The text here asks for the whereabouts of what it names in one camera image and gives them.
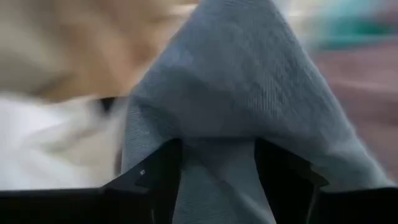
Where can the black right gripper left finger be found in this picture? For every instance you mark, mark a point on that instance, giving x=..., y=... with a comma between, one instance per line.
x=149, y=193

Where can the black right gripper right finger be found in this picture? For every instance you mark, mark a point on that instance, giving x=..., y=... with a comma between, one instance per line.
x=289, y=186

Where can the white lace garment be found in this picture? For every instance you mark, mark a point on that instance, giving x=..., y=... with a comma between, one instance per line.
x=46, y=140

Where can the light blue denim garment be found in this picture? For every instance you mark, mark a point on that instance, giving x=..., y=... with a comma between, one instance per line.
x=233, y=77

